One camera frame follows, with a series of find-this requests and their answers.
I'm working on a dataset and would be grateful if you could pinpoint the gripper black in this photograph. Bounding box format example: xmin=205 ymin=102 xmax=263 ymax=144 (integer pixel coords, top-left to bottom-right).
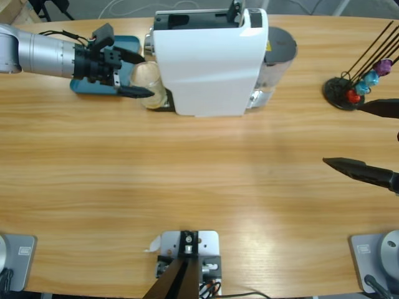
xmin=73 ymin=44 xmax=156 ymax=99
xmin=322 ymin=98 xmax=399 ymax=196

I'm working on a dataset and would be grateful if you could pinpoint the clear glass cup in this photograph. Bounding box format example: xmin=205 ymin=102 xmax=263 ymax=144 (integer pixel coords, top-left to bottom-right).
xmin=130 ymin=60 xmax=168 ymax=110

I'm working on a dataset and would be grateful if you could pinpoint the silver grey machine lever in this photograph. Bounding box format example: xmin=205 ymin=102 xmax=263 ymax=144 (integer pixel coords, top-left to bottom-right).
xmin=226 ymin=0 xmax=248 ymax=24

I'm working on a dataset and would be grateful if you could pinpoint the red coffee capsule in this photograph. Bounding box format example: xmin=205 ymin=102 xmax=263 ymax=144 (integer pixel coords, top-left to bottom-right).
xmin=346 ymin=89 xmax=365 ymax=104

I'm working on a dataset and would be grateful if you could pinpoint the light blue coffee capsule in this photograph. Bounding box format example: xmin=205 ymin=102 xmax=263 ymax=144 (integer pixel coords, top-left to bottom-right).
xmin=354 ymin=80 xmax=371 ymax=96
xmin=363 ymin=70 xmax=380 ymax=87

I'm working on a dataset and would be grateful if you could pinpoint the purple coffee capsule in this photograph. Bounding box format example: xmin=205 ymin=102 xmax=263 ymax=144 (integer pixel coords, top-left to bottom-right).
xmin=373 ymin=59 xmax=392 ymax=75

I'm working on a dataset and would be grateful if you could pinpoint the white capsule coffee machine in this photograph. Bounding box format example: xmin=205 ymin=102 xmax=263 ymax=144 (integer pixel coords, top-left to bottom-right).
xmin=151 ymin=7 xmax=277 ymax=118

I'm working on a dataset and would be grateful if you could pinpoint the teal plastic tray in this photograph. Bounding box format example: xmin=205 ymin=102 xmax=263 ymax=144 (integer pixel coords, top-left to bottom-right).
xmin=69 ymin=34 xmax=143 ymax=96

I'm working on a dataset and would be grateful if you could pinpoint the black capsule holder with rods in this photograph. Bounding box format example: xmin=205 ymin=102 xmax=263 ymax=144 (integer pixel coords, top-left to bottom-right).
xmin=322 ymin=20 xmax=399 ymax=112

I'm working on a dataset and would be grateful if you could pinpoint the black chair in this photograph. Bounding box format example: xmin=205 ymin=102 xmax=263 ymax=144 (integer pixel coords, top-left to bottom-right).
xmin=27 ymin=0 xmax=75 ymax=22

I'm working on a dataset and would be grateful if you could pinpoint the wooden crate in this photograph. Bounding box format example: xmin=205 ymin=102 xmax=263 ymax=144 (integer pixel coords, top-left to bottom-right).
xmin=0 ymin=0 xmax=41 ymax=26

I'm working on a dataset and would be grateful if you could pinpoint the clear water tank dark lid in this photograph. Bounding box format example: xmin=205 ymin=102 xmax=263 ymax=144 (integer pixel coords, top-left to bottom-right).
xmin=255 ymin=26 xmax=299 ymax=94

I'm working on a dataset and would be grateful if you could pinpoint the white tape piece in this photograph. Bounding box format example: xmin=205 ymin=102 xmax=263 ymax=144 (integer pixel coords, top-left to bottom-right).
xmin=143 ymin=235 xmax=162 ymax=254

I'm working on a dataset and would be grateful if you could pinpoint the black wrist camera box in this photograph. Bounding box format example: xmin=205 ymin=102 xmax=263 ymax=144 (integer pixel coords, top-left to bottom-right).
xmin=91 ymin=22 xmax=115 ymax=54

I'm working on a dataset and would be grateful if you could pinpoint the white floor cable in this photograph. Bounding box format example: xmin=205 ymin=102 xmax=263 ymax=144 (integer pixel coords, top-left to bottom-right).
xmin=99 ymin=0 xmax=200 ymax=18

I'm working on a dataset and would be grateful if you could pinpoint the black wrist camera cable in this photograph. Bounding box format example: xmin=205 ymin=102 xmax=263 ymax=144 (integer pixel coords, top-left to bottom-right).
xmin=39 ymin=29 xmax=94 ymax=44

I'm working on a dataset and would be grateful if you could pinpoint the grey base plate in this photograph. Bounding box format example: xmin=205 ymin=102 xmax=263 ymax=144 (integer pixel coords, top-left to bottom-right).
xmin=0 ymin=234 xmax=37 ymax=293
xmin=348 ymin=233 xmax=399 ymax=294

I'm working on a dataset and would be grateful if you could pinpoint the black base cable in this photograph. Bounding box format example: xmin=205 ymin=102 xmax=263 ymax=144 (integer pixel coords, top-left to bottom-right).
xmin=0 ymin=268 xmax=15 ymax=293
xmin=363 ymin=273 xmax=392 ymax=299

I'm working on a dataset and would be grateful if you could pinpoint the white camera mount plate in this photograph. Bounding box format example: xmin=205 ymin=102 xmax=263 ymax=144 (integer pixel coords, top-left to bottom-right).
xmin=157 ymin=230 xmax=223 ymax=297

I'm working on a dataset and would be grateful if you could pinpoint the thin black cable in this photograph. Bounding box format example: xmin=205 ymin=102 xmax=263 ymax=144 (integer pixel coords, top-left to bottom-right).
xmin=219 ymin=291 xmax=271 ymax=299

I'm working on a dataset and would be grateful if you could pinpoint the black camera post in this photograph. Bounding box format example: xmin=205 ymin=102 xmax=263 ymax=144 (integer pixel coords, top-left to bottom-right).
xmin=145 ymin=230 xmax=200 ymax=299

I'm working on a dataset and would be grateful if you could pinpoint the orange cable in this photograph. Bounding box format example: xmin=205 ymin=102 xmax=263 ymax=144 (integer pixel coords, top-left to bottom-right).
xmin=199 ymin=278 xmax=223 ymax=297

